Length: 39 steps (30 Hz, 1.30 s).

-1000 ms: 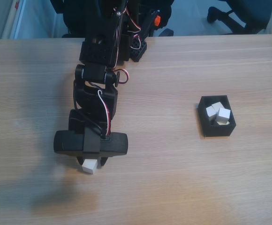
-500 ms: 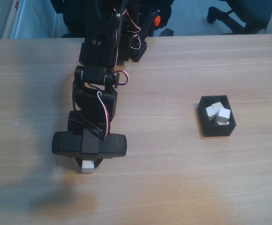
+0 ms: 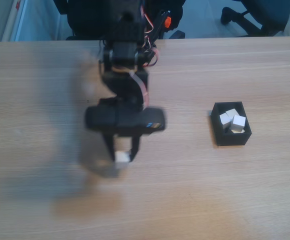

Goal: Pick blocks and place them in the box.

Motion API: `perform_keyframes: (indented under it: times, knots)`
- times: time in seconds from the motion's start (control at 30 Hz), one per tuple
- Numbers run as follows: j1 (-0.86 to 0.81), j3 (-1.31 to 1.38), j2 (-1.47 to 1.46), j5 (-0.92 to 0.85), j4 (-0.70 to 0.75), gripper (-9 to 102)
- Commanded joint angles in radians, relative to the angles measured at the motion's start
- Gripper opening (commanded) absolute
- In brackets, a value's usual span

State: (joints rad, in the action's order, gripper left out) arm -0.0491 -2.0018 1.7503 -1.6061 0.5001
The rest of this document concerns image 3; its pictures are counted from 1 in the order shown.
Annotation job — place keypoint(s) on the black oval camera box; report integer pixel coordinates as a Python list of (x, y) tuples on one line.
[(125, 119)]

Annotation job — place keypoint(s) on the black open box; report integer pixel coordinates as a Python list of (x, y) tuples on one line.
[(235, 140)]

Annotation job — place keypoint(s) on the blue seat office chair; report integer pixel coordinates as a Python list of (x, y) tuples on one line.
[(260, 12)]

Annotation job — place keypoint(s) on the white panel board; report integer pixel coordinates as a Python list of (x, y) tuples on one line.
[(17, 20)]

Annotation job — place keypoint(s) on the black orange table clamp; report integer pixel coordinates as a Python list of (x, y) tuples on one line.
[(168, 22)]

